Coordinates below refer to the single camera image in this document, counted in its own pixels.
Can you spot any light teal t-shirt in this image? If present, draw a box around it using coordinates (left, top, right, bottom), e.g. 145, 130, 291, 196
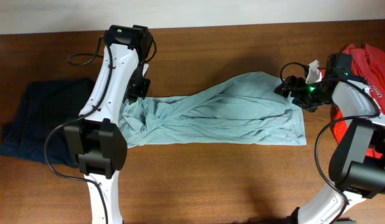
119, 72, 307, 147

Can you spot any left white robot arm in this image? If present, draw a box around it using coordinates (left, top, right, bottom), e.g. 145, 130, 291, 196
64, 25, 156, 223

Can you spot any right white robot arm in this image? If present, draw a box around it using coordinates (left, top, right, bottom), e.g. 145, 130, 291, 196
274, 53, 385, 224

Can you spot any red printed t-shirt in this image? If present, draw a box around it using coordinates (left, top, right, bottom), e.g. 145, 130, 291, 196
319, 44, 385, 159

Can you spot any dark navy garment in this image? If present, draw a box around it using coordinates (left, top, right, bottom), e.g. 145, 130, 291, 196
0, 78, 95, 164

